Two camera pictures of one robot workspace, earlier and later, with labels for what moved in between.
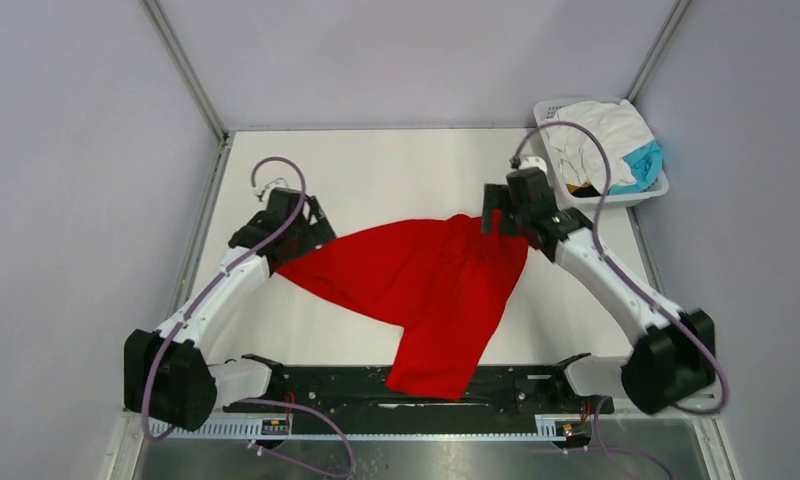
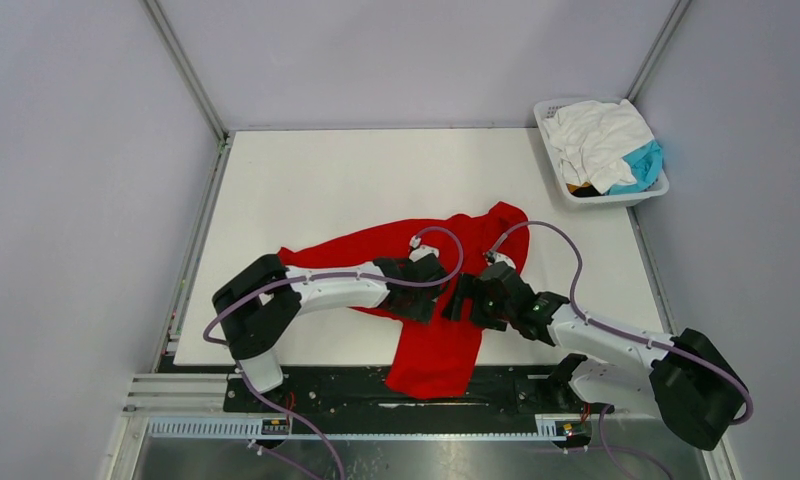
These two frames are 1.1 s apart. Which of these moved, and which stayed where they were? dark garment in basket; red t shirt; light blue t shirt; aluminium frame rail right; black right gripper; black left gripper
Moved: black right gripper; black left gripper
Stayed: light blue t shirt; dark garment in basket; red t shirt; aluminium frame rail right
